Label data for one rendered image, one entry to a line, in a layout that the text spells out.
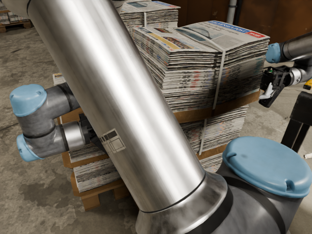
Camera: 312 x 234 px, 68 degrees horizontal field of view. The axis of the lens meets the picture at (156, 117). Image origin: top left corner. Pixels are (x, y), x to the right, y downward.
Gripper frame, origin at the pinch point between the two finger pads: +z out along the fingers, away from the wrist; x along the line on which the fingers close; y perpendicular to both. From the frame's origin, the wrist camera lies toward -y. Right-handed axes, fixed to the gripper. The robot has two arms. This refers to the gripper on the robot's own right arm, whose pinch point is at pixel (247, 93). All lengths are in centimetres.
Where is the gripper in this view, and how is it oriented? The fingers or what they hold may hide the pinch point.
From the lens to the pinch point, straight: 95.2
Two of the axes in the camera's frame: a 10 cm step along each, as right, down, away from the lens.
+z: -8.9, 2.5, -3.8
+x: 4.5, 4.9, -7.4
